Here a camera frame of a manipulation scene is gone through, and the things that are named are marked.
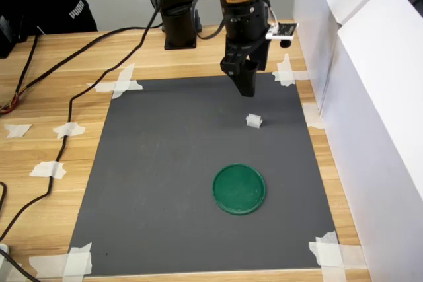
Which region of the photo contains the small white plastic terminal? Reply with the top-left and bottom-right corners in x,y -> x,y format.
245,112 -> 265,130

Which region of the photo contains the round green lid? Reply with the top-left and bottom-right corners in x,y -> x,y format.
211,162 -> 267,216

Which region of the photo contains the white tape cross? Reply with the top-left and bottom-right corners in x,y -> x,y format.
271,53 -> 310,87
86,63 -> 144,100
28,242 -> 93,278
309,230 -> 367,282

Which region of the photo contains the white tape patch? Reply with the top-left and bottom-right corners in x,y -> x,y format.
3,123 -> 33,139
302,102 -> 325,130
52,122 -> 86,140
28,160 -> 67,180

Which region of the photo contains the white partition box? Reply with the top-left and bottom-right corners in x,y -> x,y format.
319,0 -> 423,282
292,0 -> 393,116

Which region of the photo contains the dark grey mat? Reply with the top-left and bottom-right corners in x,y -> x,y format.
67,75 -> 340,278

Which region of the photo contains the black device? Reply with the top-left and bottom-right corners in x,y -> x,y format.
0,14 -> 29,60

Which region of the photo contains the small camera box with board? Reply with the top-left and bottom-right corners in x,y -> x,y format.
266,22 -> 299,49

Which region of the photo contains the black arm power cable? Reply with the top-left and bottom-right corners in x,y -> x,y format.
0,23 -> 165,115

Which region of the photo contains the long black camera cable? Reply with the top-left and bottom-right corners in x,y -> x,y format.
0,0 -> 167,242

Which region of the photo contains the thin black cable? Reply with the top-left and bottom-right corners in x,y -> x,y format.
6,34 -> 41,108

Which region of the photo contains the black cable loop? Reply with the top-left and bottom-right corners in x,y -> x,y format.
0,181 -> 42,282

